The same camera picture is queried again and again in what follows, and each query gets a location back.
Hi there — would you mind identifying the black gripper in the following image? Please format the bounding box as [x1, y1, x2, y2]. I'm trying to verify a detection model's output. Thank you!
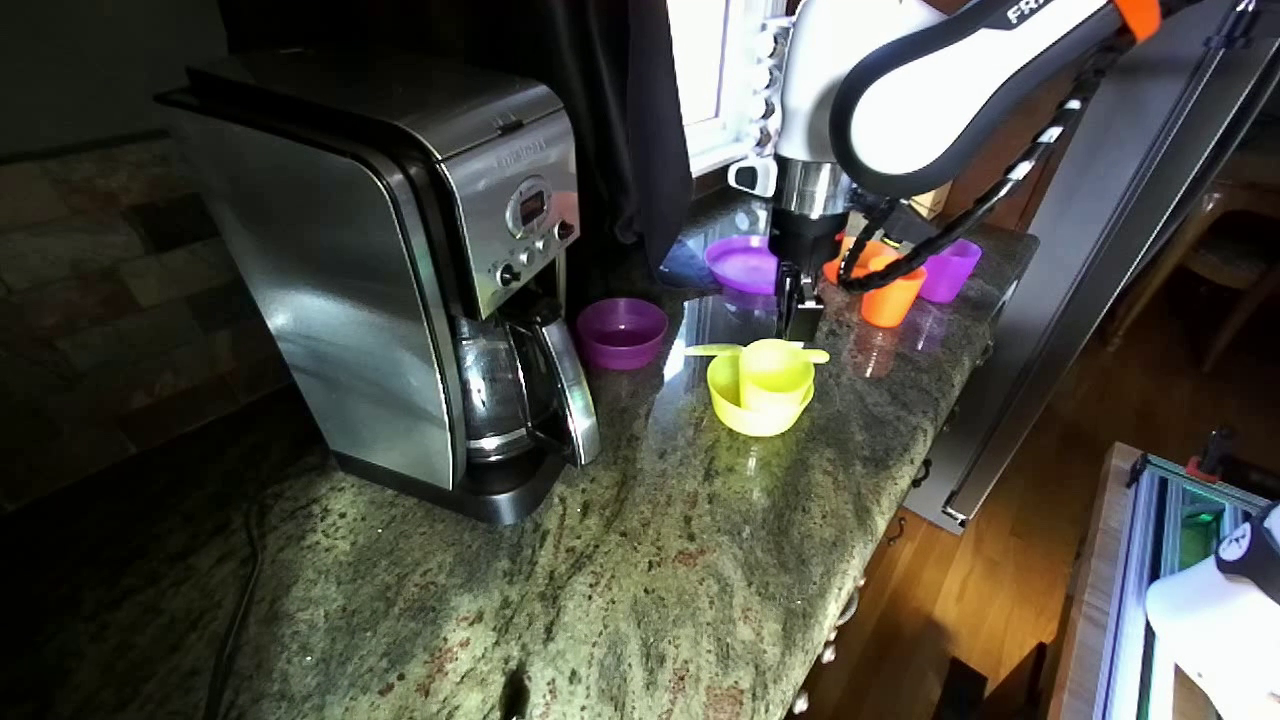
[772, 210, 847, 339]

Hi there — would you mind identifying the yellow plastic spoon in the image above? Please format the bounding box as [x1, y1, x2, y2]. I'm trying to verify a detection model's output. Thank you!
[683, 339, 832, 366]

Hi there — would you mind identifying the yellow plastic cup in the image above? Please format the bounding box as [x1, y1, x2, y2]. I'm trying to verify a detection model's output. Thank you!
[741, 355, 810, 409]

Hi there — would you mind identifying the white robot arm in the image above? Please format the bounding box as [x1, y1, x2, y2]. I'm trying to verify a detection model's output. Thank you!
[728, 0, 1198, 339]

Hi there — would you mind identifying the orange plastic cup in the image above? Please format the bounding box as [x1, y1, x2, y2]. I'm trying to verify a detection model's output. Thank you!
[856, 239, 925, 330]

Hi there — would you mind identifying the yellow plastic bowl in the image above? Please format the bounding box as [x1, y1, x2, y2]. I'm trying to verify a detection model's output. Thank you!
[708, 348, 816, 436]

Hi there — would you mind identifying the purple plastic cup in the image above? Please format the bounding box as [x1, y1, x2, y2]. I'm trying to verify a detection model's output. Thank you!
[920, 239, 984, 305]

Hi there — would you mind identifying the small purple plastic bowl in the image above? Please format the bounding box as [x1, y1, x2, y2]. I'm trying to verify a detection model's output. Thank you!
[574, 298, 666, 373]

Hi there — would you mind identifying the purple plastic plate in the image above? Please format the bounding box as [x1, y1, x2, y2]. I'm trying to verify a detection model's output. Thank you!
[705, 238, 775, 298]

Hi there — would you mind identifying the glass coffee carafe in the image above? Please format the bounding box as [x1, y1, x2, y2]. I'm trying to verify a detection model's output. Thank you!
[456, 322, 598, 464]

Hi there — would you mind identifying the stainless steel coffee maker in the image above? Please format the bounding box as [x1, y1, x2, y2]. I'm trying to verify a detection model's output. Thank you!
[162, 49, 581, 526]

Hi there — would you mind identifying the black power cable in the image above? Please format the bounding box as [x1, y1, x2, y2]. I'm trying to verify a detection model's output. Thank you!
[195, 491, 274, 720]

